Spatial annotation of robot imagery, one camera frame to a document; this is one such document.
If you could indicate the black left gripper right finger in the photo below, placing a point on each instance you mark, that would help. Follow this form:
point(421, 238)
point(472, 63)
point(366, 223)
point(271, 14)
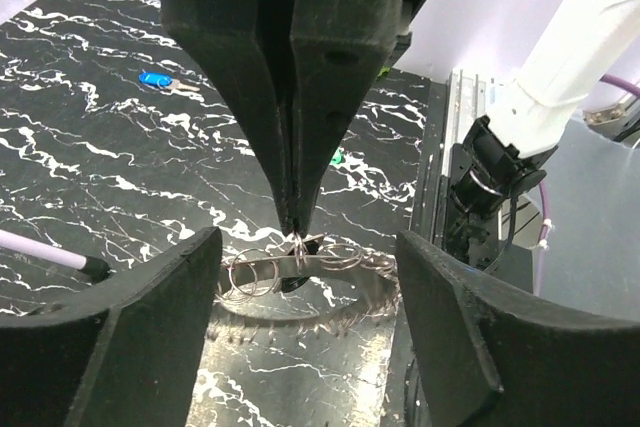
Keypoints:
point(490, 354)

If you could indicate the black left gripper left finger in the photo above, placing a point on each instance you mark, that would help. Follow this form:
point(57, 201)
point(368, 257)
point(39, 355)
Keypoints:
point(124, 352)

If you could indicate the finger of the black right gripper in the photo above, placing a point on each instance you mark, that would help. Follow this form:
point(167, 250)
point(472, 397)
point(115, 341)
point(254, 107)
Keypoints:
point(242, 46)
point(338, 47)

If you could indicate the black tag key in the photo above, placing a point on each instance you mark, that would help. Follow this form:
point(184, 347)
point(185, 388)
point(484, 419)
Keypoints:
point(300, 250)

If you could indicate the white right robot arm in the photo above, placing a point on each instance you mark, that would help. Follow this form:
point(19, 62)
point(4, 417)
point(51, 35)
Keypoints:
point(519, 132)

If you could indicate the lilac music stand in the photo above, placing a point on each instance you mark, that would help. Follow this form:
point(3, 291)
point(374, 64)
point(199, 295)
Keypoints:
point(95, 268)

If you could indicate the blue tag key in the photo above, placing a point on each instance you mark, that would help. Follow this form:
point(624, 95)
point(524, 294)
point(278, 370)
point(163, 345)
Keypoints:
point(164, 81)

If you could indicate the green tag key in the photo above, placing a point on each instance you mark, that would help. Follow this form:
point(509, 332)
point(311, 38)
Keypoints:
point(338, 158)

